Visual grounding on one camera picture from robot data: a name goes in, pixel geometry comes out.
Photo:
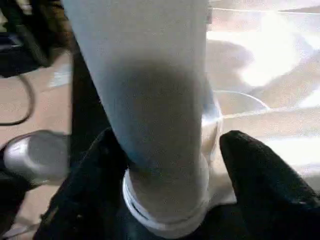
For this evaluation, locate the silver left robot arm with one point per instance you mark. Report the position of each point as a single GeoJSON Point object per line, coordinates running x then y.
{"type": "Point", "coordinates": [37, 157]}

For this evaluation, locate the white plastic table top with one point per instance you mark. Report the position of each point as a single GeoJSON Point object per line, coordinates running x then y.
{"type": "Point", "coordinates": [275, 75]}

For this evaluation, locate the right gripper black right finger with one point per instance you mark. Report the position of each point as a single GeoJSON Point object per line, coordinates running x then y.
{"type": "Point", "coordinates": [270, 200]}

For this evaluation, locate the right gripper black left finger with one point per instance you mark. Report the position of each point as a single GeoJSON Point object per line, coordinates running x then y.
{"type": "Point", "coordinates": [82, 195]}

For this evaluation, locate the black equipment stand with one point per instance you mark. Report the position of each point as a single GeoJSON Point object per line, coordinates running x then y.
{"type": "Point", "coordinates": [25, 37]}

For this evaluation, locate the white plastic table leg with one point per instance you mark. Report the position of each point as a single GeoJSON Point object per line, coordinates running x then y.
{"type": "Point", "coordinates": [150, 100]}

